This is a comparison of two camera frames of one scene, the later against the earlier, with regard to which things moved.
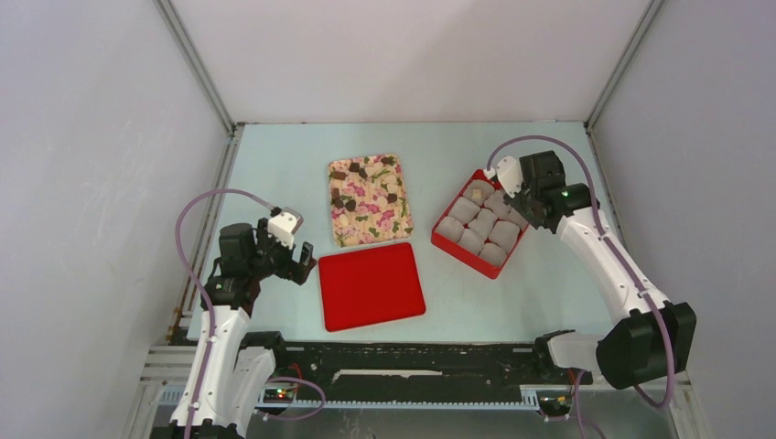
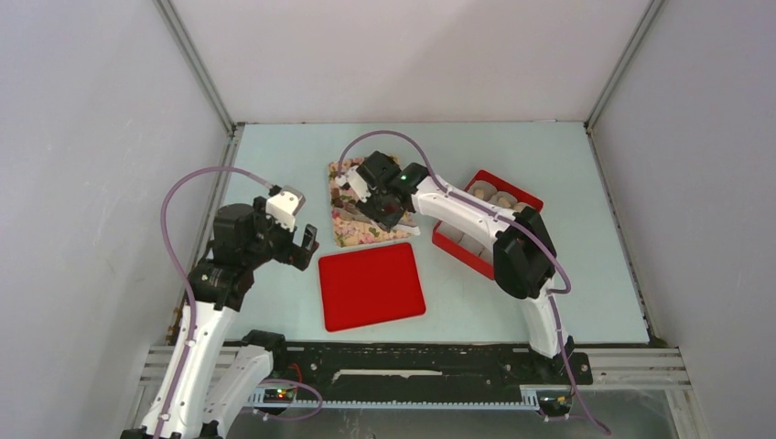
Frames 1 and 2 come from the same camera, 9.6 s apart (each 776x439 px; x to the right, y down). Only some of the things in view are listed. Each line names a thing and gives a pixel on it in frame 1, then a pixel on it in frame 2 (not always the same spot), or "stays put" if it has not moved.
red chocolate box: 480,227 stays put
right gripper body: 522,202 to 379,209
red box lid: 371,286 stays put
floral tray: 369,198 stays put
